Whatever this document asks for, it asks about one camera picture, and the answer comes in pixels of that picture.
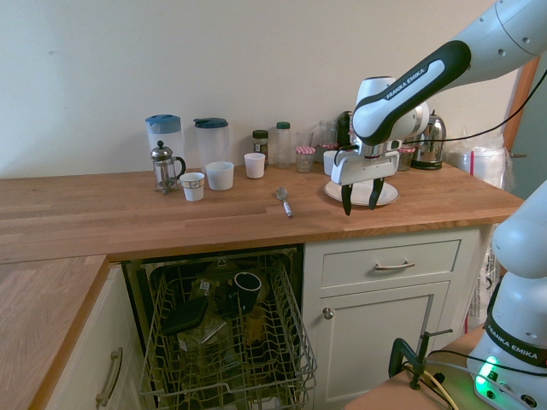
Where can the black metal screw clamp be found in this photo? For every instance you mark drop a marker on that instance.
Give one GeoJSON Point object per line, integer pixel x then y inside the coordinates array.
{"type": "Point", "coordinates": [401, 348]}

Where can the black plastic container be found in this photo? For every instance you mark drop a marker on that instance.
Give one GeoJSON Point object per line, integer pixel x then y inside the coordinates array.
{"type": "Point", "coordinates": [184, 317]}

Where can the spice jar with dark lid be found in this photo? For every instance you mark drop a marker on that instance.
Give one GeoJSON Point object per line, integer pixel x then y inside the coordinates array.
{"type": "Point", "coordinates": [260, 143]}

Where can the clear square plastic container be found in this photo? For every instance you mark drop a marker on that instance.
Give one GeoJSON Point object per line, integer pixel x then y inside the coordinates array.
{"type": "Point", "coordinates": [205, 331]}

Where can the white cabinet door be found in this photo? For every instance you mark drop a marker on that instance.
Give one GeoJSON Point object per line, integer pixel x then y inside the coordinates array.
{"type": "Point", "coordinates": [372, 350]}

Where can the clear plastic bag pack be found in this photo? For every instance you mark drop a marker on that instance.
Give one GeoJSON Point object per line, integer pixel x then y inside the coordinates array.
{"type": "Point", "coordinates": [483, 164]}

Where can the dark blue mug white rim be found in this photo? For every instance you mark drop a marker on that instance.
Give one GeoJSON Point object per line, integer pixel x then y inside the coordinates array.
{"type": "Point", "coordinates": [245, 288]}

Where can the black bottle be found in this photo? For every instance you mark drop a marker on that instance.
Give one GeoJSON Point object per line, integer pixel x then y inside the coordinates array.
{"type": "Point", "coordinates": [343, 128]}

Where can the glass French press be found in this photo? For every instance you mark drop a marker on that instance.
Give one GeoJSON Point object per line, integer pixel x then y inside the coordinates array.
{"type": "Point", "coordinates": [164, 166]}

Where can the clear pitcher dark blue lid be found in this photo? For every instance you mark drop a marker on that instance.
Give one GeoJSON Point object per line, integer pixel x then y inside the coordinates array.
{"type": "Point", "coordinates": [211, 143]}

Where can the wide white ceramic cup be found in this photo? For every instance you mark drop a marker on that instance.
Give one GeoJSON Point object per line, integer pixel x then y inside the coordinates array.
{"type": "Point", "coordinates": [220, 176]}

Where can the small white patterned cup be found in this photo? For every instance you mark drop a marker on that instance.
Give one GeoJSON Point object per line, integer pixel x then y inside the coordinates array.
{"type": "Point", "coordinates": [192, 187]}

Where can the tall empty glass jar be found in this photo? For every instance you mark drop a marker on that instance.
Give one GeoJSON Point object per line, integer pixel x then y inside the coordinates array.
{"type": "Point", "coordinates": [327, 134]}

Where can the clear pitcher light blue lid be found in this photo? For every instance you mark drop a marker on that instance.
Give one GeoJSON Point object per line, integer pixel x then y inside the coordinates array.
{"type": "Point", "coordinates": [164, 128]}

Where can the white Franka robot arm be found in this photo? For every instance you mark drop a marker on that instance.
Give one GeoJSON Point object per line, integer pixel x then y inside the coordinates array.
{"type": "Point", "coordinates": [410, 94]}

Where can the white plate with dark rim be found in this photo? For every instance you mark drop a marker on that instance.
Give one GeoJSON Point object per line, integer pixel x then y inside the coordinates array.
{"type": "Point", "coordinates": [361, 195]}

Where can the round metal door knob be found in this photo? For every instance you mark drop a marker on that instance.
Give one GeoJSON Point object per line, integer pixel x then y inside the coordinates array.
{"type": "Point", "coordinates": [327, 313]}

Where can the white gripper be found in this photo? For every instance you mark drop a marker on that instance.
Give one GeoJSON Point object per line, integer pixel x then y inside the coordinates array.
{"type": "Point", "coordinates": [367, 168]}

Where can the built-in dishwasher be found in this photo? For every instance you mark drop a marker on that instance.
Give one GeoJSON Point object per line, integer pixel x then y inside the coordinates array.
{"type": "Point", "coordinates": [132, 290]}

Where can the white cabinet drawer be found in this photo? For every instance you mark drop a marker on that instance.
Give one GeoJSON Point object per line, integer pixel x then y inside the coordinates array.
{"type": "Point", "coordinates": [354, 262]}

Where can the plain white ceramic cup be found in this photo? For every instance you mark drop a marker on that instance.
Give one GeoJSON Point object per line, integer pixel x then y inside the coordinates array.
{"type": "Point", "coordinates": [254, 165]}

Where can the glass jar with label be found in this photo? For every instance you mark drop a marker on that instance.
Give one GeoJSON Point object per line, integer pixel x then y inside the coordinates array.
{"type": "Point", "coordinates": [201, 287]}

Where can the clear drinking glass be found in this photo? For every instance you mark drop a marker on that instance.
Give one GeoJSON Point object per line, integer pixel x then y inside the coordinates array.
{"type": "Point", "coordinates": [304, 138]}

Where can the stainless steel kettle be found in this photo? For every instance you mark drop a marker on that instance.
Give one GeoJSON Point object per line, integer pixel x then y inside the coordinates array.
{"type": "Point", "coordinates": [432, 143]}

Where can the clear jar with green lid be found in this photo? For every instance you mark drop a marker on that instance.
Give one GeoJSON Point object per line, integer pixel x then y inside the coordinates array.
{"type": "Point", "coordinates": [283, 145]}

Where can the jam jar red checked lid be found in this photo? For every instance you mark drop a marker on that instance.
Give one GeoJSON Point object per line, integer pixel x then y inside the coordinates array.
{"type": "Point", "coordinates": [305, 160]}
{"type": "Point", "coordinates": [406, 159]}

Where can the white ceramic pot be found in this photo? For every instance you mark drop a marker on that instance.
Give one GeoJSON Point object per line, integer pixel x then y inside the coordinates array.
{"type": "Point", "coordinates": [329, 164]}

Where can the white corner cabinet front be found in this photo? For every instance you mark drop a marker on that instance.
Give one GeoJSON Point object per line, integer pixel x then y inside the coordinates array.
{"type": "Point", "coordinates": [115, 324]}

